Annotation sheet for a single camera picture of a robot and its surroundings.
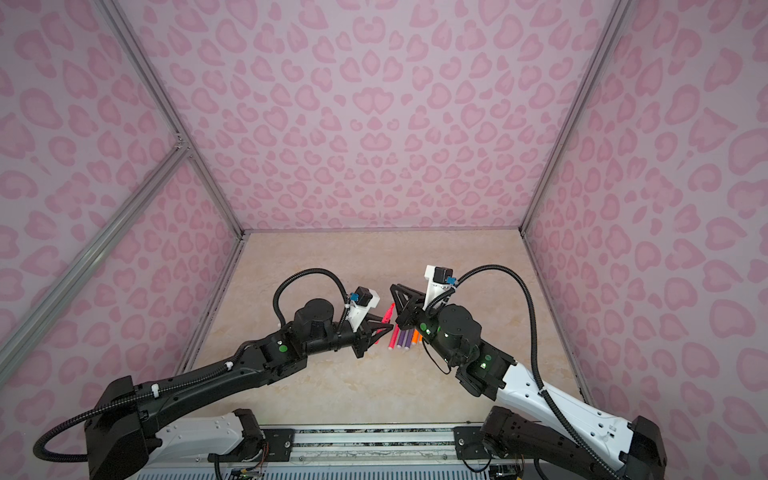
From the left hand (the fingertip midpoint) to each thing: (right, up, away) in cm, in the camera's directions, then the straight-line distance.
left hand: (392, 321), depth 69 cm
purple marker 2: (+5, -10, +21) cm, 24 cm away
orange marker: (+7, -9, +21) cm, 24 cm away
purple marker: (+3, -10, +21) cm, 24 cm away
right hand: (0, +8, -4) cm, 9 cm away
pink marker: (-2, +1, -2) cm, 2 cm away
